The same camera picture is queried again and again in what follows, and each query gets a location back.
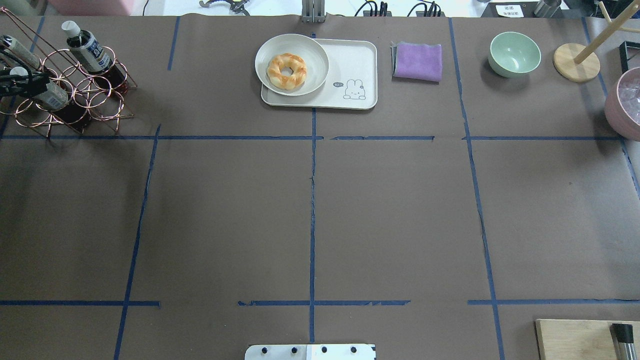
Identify pink bowl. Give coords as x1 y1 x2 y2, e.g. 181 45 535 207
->
605 67 640 142

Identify wooden cutting board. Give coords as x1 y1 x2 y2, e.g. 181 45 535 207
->
534 319 640 360

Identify copper wire bottle rack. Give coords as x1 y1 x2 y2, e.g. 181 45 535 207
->
1 7 138 138

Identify wooden stand with round base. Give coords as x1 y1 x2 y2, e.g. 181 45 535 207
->
552 0 639 84

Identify clear plastic ice cubes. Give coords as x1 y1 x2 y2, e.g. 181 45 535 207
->
617 79 640 124

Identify purple folded cloth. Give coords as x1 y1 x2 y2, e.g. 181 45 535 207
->
391 42 443 83

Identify black and steel knife handle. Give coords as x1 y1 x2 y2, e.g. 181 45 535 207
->
611 323 639 360

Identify glazed twisted donut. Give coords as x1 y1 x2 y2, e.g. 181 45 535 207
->
266 53 307 91

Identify steel cup on black base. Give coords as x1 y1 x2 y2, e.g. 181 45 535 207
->
532 0 563 19

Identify mint green bowl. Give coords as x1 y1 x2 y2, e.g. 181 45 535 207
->
487 31 542 78

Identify beige rabbit tray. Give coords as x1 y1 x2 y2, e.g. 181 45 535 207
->
260 38 378 110

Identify tea bottle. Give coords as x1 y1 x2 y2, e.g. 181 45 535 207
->
10 67 90 132
0 35 41 71
61 20 129 94

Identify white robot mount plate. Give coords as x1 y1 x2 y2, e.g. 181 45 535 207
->
244 343 377 360

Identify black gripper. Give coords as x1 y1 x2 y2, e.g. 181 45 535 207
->
0 49 51 98

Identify aluminium frame post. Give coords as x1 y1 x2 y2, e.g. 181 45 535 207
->
301 0 327 24

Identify beige round plate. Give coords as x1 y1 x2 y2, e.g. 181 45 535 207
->
254 33 330 96

